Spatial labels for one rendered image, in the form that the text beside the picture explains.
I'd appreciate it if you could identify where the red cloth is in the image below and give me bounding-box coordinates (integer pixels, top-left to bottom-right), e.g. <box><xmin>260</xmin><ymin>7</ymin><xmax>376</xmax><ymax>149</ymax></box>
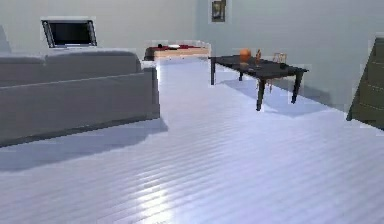
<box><xmin>145</xmin><ymin>44</ymin><xmax>201</xmax><ymax>53</ymax></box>

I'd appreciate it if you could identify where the orange ball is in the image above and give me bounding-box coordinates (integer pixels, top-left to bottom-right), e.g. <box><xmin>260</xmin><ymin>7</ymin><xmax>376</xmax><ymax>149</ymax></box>
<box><xmin>239</xmin><ymin>48</ymin><xmax>252</xmax><ymax>63</ymax></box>

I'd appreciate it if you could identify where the black dining table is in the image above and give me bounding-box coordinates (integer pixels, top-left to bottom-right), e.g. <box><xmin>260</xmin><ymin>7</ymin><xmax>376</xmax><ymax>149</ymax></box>
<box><xmin>208</xmin><ymin>54</ymin><xmax>310</xmax><ymax>112</ymax></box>

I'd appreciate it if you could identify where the grey sofa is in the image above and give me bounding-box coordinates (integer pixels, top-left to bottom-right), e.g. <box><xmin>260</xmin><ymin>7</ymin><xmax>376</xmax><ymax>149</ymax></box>
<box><xmin>0</xmin><ymin>47</ymin><xmax>161</xmax><ymax>149</ymax></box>

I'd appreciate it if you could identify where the black television set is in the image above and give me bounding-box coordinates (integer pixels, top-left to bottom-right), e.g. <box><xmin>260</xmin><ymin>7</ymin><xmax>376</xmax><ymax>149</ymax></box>
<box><xmin>41</xmin><ymin>19</ymin><xmax>98</xmax><ymax>49</ymax></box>

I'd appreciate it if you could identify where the dark green chest of drawers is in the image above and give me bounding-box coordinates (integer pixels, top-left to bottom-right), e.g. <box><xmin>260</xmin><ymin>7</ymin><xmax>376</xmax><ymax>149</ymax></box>
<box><xmin>346</xmin><ymin>36</ymin><xmax>384</xmax><ymax>130</ymax></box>

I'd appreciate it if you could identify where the wooden wire chair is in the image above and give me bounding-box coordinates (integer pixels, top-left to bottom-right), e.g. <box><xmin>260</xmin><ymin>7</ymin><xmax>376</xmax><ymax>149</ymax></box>
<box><xmin>272</xmin><ymin>52</ymin><xmax>288</xmax><ymax>65</ymax></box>

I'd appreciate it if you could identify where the framed wall picture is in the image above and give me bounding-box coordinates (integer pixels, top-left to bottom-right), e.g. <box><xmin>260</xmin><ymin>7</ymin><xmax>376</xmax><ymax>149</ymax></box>
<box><xmin>211</xmin><ymin>0</ymin><xmax>227</xmax><ymax>23</ymax></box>

